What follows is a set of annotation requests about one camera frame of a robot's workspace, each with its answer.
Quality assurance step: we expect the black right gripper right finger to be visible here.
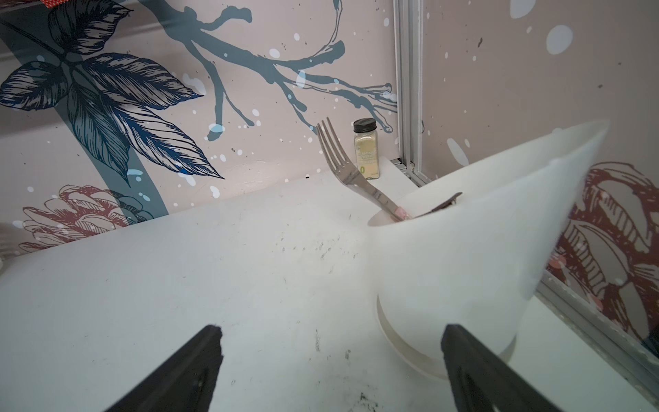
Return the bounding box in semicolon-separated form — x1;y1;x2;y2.
441;324;560;412

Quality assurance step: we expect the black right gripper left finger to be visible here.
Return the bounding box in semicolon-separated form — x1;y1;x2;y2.
109;324;223;412

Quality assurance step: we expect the white utensil cup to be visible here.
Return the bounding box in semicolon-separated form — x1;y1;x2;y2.
367;120;610;379

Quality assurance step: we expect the metal spoon in cup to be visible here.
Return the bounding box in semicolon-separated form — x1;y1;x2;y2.
316;118;410;221

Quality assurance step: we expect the small glass spice bottle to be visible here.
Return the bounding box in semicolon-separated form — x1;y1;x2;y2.
353;118;380;180

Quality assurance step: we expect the dark utensil handle in cup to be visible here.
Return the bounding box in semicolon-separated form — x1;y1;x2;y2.
417;192;463;217

